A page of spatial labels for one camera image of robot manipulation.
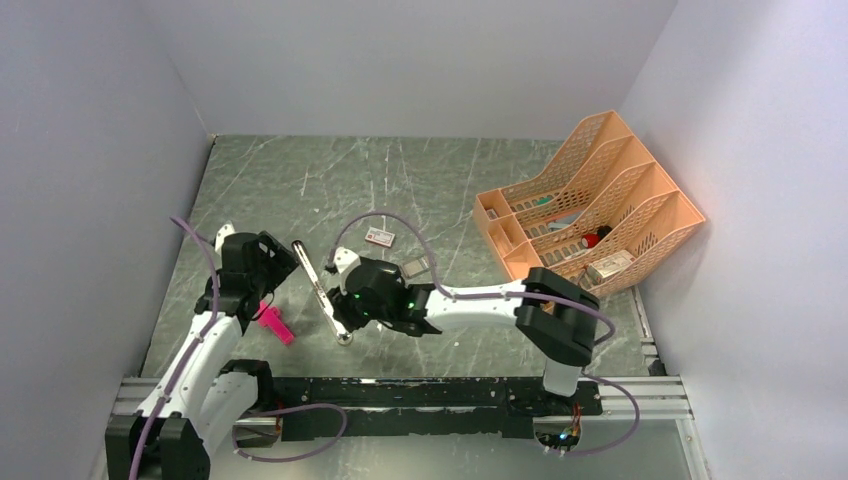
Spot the red white staple box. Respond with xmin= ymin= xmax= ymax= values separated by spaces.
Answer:
xmin=365 ymin=227 xmax=396 ymax=248

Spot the beige stapler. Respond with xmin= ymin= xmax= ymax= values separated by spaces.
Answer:
xmin=291 ymin=240 xmax=353 ymax=346

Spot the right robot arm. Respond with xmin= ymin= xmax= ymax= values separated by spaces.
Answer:
xmin=326 ymin=249 xmax=600 ymax=414

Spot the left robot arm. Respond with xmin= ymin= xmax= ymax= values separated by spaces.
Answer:
xmin=105 ymin=231 xmax=299 ymax=479

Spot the pink plastic clip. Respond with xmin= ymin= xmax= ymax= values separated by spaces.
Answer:
xmin=256 ymin=300 xmax=295 ymax=346

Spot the red black item in organizer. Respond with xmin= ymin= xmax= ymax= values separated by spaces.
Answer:
xmin=581 ymin=225 xmax=612 ymax=249

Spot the beige box in organizer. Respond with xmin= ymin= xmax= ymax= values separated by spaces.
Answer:
xmin=586 ymin=250 xmax=636 ymax=285

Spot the orange file organizer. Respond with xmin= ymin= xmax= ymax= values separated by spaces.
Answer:
xmin=473 ymin=110 xmax=706 ymax=296

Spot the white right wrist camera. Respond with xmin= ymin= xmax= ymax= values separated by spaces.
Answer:
xmin=331 ymin=246 xmax=361 ymax=276

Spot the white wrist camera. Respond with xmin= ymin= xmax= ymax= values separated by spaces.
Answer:
xmin=331 ymin=246 xmax=361 ymax=276
xmin=211 ymin=222 xmax=236 ymax=255

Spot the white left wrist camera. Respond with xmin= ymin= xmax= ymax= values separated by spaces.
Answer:
xmin=211 ymin=222 xmax=236 ymax=255

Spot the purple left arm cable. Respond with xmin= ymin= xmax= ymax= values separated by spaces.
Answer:
xmin=127 ymin=215 xmax=223 ymax=480

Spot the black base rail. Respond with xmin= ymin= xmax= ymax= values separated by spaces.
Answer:
xmin=253 ymin=377 xmax=602 ymax=441

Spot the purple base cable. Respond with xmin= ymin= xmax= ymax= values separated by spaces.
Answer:
xmin=230 ymin=402 xmax=349 ymax=465

